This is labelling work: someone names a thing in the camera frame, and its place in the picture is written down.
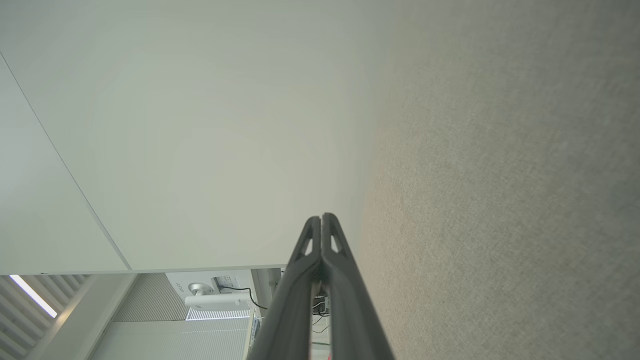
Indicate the long ceiling light strip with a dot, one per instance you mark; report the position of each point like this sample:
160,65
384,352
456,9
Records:
32,295

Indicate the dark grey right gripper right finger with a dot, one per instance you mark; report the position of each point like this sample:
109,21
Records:
350,320

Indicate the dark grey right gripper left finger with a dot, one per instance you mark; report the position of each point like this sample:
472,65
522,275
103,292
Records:
287,320

